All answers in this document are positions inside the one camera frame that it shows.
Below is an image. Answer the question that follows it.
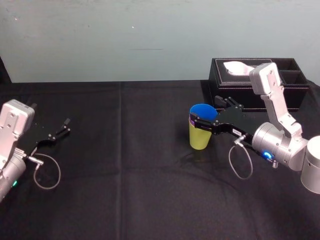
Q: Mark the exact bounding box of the thin grey gripper cable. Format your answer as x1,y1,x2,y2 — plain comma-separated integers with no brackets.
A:
228,134,254,181
27,153,62,190

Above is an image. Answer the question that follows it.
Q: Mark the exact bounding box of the thin grey left gripper cable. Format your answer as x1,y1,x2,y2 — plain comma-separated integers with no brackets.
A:
27,153,62,190

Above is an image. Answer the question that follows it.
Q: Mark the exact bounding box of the yellow-green plastic cup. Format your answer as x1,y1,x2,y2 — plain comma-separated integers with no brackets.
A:
188,123,213,151

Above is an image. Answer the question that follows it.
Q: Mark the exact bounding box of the white tissue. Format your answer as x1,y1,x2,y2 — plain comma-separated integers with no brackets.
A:
222,60,259,77

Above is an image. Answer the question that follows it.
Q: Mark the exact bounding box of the blue plastic cup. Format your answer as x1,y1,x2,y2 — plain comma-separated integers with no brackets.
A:
189,103,219,124

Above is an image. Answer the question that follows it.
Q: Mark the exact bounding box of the purple plastic cup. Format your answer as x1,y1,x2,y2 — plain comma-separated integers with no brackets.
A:
188,118,213,131

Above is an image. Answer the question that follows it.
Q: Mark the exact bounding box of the thin grey right gripper cable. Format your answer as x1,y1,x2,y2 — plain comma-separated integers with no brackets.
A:
228,134,254,181

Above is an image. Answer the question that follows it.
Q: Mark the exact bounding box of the black leather organiser box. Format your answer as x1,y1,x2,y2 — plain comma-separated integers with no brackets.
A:
207,57,309,113

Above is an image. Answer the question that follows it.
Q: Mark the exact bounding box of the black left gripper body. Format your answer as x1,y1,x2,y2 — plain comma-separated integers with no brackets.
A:
15,121,55,156

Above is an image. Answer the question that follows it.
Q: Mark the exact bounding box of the black table cloth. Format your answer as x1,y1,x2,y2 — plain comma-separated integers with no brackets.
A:
0,79,320,240

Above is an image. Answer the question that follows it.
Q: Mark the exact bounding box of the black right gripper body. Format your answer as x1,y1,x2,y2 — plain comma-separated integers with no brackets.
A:
211,105,256,149

